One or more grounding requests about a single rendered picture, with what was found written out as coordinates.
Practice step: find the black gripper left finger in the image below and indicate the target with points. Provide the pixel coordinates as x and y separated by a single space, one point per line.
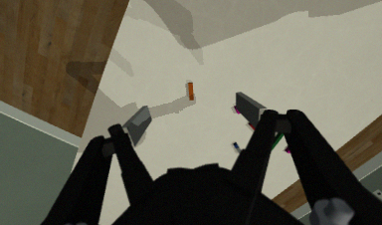
80 201

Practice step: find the orange rod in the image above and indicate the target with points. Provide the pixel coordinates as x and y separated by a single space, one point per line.
191 96

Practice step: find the dark green rod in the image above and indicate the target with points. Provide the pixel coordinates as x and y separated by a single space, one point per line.
278 137

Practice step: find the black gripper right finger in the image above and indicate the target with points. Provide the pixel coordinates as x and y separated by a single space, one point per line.
334 194

